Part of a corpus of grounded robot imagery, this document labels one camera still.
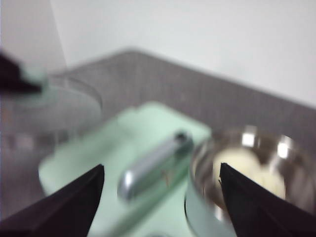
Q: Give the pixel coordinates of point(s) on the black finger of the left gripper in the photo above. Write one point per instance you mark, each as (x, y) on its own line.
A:
(12, 76)

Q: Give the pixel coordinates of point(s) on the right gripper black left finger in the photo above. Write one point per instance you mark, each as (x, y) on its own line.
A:
(61, 209)

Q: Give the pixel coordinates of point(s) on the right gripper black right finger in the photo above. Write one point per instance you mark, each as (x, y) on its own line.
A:
(261, 212)

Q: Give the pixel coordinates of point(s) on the plain white steamed bun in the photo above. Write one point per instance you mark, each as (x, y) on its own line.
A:
(237, 159)

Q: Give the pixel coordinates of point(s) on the glass pot lid green knob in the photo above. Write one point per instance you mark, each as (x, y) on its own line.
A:
(61, 111)

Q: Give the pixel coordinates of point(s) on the mint green griddle cover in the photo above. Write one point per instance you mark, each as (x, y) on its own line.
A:
(98, 143)

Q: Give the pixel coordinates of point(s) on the mint green breakfast machine base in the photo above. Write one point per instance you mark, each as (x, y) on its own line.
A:
(160, 218)

